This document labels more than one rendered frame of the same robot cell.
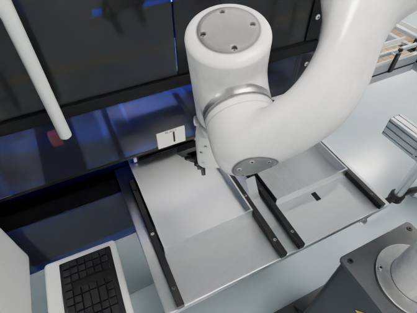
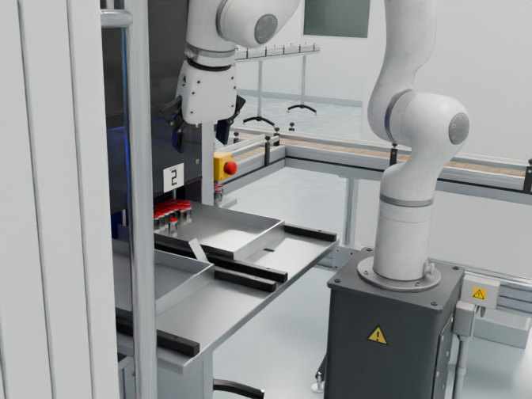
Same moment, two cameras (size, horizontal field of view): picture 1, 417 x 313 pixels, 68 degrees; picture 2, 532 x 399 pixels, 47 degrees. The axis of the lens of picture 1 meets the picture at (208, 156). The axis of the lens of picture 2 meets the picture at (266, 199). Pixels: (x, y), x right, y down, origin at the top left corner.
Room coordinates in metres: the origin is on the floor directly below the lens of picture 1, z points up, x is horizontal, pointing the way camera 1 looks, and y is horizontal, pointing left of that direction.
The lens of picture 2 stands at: (-0.57, 0.52, 1.44)
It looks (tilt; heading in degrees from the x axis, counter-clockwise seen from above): 17 degrees down; 323
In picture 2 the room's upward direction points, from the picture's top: 2 degrees clockwise
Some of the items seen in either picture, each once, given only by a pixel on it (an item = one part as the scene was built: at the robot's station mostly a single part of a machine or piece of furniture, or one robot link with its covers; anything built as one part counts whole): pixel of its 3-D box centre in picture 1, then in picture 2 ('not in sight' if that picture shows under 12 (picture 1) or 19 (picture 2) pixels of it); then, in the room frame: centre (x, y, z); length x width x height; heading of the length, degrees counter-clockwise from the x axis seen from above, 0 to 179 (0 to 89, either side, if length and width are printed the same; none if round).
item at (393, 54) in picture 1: (350, 66); (226, 164); (1.18, -0.61, 0.92); 0.69 x 0.16 x 0.16; 116
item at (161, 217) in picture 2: not in sight; (168, 218); (0.81, -0.19, 0.91); 0.18 x 0.02 x 0.05; 116
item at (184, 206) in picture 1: (185, 185); (112, 275); (0.56, 0.07, 0.90); 0.34 x 0.26 x 0.04; 26
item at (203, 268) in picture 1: (245, 187); (187, 267); (0.57, -0.12, 0.87); 0.70 x 0.48 x 0.02; 116
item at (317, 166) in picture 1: (280, 149); (203, 228); (0.71, -0.24, 0.90); 0.34 x 0.26 x 0.04; 26
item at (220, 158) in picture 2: not in sight; (216, 165); (0.92, -0.41, 1.00); 0.08 x 0.07 x 0.07; 26
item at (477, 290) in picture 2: not in sight; (480, 291); (0.56, -1.30, 0.50); 0.12 x 0.05 x 0.09; 26
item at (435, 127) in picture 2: not in sight; (423, 149); (0.26, -0.52, 1.16); 0.19 x 0.12 x 0.24; 179
